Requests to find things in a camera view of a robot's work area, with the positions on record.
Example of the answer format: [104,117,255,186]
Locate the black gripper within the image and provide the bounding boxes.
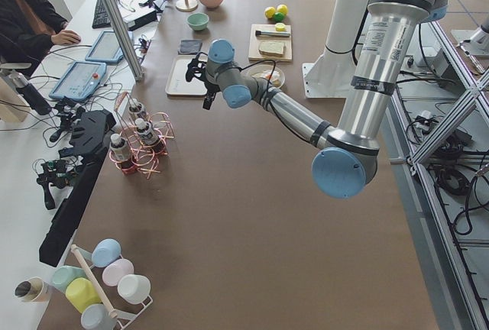
[202,80,220,110]

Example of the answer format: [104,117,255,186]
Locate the bread slice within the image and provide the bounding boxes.
[251,70,283,88]
[258,40,286,57]

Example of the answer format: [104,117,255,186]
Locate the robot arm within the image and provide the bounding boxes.
[200,0,448,199]

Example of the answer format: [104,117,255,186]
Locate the cream rabbit tray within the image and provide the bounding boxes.
[165,55,207,97]

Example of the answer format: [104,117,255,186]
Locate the grey folded cloth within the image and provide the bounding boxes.
[178,39,202,55]

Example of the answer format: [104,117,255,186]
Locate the wooden cutting board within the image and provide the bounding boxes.
[248,24,293,62]

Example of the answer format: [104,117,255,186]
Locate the fried egg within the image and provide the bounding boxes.
[257,70,280,83]

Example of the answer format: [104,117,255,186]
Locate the bread slice on plate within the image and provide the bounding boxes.
[251,70,283,88]

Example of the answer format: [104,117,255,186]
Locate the white round plate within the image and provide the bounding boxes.
[245,63,285,89]

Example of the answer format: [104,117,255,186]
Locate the tea bottle upper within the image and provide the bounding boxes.
[128,103,147,121]

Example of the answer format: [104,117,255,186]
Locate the tea bottle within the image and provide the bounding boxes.
[128,103,147,121]
[110,134,137,175]
[134,118,159,146]

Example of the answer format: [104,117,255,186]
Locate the tea bottle lower left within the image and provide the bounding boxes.
[134,118,159,146]

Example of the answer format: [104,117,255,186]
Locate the mint green bowl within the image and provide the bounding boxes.
[186,13,209,31]

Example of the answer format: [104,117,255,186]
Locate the steel pepper grinder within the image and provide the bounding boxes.
[255,30,270,37]

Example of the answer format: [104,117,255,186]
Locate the half lemon slice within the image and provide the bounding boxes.
[275,23,286,31]

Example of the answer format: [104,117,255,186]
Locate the yellow lemon upper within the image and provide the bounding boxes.
[264,6,277,19]

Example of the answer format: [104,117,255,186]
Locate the yellow lemon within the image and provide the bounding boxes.
[264,6,277,19]
[277,4,289,16]

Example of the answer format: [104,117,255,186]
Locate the green lime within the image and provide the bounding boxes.
[272,11,285,23]

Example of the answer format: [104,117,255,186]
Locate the tea bottle lower right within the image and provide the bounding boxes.
[110,134,137,175]

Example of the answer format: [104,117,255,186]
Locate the yellow lemon lower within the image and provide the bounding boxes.
[277,4,289,16]

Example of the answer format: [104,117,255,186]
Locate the teach pendant far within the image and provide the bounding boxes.
[85,31,124,65]

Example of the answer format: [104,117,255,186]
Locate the teach pendant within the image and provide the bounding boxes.
[85,31,124,65]
[49,61,107,102]

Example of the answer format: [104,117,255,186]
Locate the teach pendant near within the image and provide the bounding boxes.
[49,61,107,102]

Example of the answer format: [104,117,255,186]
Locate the black keyboard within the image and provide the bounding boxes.
[92,0,111,29]

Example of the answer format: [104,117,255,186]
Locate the black water bottle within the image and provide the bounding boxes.
[8,71,52,115]

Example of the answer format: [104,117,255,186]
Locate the seated person in black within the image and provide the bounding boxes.
[1,0,81,76]

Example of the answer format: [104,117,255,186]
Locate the pink cup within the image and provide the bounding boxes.
[102,258,134,286]

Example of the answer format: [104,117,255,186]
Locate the white cup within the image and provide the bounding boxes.
[117,274,151,305]

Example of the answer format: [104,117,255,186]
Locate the mint cup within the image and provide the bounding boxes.
[50,265,86,293]

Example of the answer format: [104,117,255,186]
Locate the yellow cup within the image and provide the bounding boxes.
[65,277,102,313]

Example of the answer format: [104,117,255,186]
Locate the grey blue cup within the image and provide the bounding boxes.
[80,304,116,330]

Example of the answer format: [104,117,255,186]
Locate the paper cup with metal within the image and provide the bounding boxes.
[15,277,51,303]

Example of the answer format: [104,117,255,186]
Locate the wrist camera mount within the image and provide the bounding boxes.
[185,52,207,83]

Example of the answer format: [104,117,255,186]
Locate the copper wire bottle rack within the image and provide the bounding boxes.
[108,91,175,178]

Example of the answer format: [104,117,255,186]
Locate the aluminium frame post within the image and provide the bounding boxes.
[102,0,144,82]

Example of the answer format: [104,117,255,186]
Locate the white wire cup rack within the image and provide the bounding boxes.
[70,244,154,329]

